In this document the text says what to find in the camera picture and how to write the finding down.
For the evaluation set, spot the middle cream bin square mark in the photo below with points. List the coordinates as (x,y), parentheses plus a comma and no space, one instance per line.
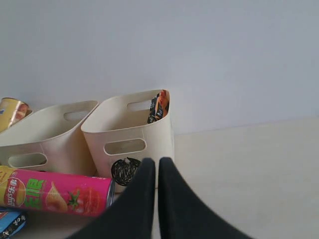
(50,140)

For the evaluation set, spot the blue noodle bag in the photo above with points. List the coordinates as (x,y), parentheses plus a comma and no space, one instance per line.
(11,222)

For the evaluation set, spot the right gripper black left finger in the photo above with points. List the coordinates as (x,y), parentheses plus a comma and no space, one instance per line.
(131,215)

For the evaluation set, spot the yellow Lays chips can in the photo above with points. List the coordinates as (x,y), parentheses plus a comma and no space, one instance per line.
(12,111)

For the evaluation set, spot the pink Lays chips can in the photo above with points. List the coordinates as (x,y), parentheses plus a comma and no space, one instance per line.
(55,192)

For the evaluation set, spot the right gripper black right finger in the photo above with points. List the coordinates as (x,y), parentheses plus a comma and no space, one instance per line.
(182,214)

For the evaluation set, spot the right cream bin circle mark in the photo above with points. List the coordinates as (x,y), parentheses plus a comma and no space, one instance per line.
(119,137)

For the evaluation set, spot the orange black noodle bag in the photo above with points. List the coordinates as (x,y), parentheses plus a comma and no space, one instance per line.
(159,106)

